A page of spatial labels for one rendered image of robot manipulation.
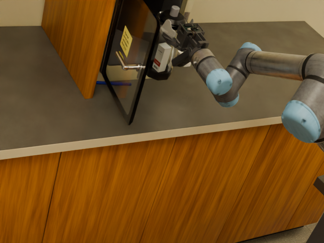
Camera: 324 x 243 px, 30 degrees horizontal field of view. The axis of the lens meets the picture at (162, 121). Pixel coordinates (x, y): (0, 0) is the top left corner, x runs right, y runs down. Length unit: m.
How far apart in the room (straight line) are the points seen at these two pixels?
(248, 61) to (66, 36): 0.70
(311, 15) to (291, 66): 1.57
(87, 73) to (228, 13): 1.08
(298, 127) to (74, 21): 0.94
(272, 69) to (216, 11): 1.11
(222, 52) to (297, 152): 0.55
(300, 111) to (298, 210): 1.56
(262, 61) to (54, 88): 0.74
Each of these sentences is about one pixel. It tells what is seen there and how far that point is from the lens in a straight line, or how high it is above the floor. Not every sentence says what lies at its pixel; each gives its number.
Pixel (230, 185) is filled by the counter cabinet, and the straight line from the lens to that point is 2.63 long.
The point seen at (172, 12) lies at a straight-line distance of 2.08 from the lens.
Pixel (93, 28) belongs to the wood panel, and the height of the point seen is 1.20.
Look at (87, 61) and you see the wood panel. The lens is 2.11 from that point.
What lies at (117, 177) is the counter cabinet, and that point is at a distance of 2.23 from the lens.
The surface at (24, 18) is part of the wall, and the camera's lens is 2.52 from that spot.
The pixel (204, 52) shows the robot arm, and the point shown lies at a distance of 1.93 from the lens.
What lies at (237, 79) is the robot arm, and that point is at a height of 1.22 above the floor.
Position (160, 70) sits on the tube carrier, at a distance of 2.15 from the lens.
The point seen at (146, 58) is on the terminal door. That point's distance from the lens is 1.85.
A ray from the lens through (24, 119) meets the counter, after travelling 2.02.
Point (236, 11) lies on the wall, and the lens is 3.02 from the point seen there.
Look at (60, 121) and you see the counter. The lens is 2.03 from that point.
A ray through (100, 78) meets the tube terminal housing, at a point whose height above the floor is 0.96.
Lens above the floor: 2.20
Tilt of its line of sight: 36 degrees down
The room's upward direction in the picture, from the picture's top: 18 degrees clockwise
